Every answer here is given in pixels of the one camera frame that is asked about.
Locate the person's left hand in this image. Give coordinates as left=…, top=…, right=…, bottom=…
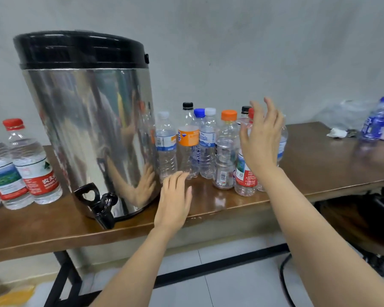
left=154, top=171, right=193, bottom=235

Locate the person's right hand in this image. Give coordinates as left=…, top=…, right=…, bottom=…
left=240, top=97, right=286, bottom=183

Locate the cluster of plastic bottles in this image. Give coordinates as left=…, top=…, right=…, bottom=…
left=155, top=102, right=289, bottom=192

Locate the stainless steel water dispenser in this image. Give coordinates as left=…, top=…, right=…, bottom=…
left=13, top=30, right=161, bottom=229

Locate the green red label plastic bottle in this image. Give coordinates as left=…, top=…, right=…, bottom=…
left=0, top=127, right=34, bottom=210

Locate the person's left forearm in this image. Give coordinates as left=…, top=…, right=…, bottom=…
left=90, top=226, right=180, bottom=307

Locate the person's right forearm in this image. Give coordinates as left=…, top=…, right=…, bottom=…
left=259, top=166, right=384, bottom=307

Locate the white crumpled tissue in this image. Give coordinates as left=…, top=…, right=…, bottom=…
left=326, top=127, right=349, bottom=139

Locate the clear plastic bag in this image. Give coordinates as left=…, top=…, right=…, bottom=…
left=317, top=98, right=378, bottom=132

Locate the small blue plastic bottle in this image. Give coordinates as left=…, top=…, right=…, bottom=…
left=360, top=96, right=384, bottom=142

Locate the yellow debris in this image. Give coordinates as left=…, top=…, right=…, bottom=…
left=0, top=284, right=36, bottom=307

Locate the black metal table frame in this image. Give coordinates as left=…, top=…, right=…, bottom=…
left=45, top=243, right=289, bottom=307

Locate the wooden stool with black frame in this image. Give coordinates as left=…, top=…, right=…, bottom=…
left=320, top=185, right=384, bottom=275

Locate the black cable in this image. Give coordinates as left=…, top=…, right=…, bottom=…
left=279, top=252, right=298, bottom=307

